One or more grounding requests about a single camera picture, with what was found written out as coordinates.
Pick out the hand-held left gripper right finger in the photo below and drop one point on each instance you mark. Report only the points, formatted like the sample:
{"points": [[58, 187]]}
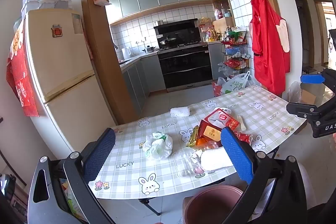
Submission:
{"points": [[236, 158]]}

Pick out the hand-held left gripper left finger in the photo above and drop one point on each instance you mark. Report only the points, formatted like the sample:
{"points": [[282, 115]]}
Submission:
{"points": [[99, 155]]}

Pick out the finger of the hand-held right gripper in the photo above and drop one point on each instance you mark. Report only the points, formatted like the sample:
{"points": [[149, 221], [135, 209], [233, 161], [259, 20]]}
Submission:
{"points": [[311, 79], [302, 108]]}

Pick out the small red snack wrapper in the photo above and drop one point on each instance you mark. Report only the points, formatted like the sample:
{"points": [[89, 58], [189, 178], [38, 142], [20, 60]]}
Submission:
{"points": [[244, 137]]}

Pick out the dark red packet yellow label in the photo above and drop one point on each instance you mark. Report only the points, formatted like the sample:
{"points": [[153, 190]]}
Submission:
{"points": [[207, 130]]}

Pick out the red white windowed packet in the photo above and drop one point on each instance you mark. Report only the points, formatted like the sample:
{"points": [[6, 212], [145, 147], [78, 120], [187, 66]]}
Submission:
{"points": [[221, 119]]}

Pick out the gold foil packet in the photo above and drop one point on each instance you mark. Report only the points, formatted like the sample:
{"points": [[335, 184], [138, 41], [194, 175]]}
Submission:
{"points": [[193, 137]]}

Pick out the clear plastic container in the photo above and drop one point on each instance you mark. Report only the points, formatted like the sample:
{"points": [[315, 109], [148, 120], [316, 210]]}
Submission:
{"points": [[185, 163]]}

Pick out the pink plastic waste bin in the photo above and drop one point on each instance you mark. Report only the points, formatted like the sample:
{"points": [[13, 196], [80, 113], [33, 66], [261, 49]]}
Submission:
{"points": [[210, 205]]}

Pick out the white green plastic bag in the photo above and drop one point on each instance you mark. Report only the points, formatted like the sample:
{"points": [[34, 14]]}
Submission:
{"points": [[158, 148]]}

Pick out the white towel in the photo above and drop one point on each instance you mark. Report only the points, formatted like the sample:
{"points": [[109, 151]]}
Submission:
{"points": [[179, 111]]}

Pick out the brown cardboard box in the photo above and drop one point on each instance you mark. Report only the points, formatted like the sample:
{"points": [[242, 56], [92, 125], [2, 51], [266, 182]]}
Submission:
{"points": [[309, 95]]}

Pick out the red apron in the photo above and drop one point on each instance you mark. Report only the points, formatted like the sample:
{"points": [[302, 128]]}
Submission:
{"points": [[265, 56]]}

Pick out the checked rabbit tablecloth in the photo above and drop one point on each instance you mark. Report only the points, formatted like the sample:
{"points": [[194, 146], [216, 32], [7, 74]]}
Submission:
{"points": [[157, 174]]}

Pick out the white green shopping bag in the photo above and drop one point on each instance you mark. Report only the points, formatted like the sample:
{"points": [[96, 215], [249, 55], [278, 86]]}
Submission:
{"points": [[235, 85]]}

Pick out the red bag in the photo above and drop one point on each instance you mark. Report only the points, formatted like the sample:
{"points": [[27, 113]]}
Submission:
{"points": [[216, 88]]}

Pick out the black table leg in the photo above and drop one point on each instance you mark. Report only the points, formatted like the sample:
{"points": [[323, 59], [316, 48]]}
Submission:
{"points": [[151, 207]]}

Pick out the grey lower kitchen cabinets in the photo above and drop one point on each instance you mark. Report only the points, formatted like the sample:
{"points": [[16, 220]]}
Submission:
{"points": [[136, 82]]}

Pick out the group of condiment bottles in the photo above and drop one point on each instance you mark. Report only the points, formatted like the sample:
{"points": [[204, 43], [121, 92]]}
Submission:
{"points": [[228, 31]]}

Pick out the wooden cutting board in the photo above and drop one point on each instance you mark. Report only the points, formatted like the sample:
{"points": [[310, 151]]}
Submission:
{"points": [[223, 24]]}

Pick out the black built-in oven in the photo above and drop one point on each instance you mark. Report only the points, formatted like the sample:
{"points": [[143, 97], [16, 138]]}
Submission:
{"points": [[183, 66]]}

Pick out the white electric kettle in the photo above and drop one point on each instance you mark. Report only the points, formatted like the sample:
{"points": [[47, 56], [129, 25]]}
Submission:
{"points": [[125, 53]]}

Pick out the red printed cloth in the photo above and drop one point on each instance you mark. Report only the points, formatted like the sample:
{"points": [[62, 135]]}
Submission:
{"points": [[22, 82]]}

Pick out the cream two-door fridge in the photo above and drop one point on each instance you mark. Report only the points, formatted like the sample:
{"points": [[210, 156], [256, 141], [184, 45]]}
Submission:
{"points": [[60, 56]]}

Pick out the lidded steel pot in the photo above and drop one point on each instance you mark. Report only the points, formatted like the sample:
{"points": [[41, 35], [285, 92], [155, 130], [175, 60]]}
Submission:
{"points": [[150, 50]]}

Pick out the red fridge magnet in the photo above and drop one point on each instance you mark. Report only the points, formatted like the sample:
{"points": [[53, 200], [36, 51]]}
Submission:
{"points": [[57, 31]]}

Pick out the black wok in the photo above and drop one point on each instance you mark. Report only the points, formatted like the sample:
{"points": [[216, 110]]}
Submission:
{"points": [[166, 42]]}

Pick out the pale fridge sticker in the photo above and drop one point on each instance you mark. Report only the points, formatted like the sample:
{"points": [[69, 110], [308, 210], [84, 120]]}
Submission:
{"points": [[77, 24]]}

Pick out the black range hood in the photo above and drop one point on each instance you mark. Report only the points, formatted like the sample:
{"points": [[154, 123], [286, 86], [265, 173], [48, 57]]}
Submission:
{"points": [[178, 29]]}

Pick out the small steel pot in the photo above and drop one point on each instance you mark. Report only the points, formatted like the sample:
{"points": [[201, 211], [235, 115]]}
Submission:
{"points": [[159, 23]]}

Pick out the wooden door frame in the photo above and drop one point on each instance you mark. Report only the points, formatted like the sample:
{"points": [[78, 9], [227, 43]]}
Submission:
{"points": [[94, 56]]}

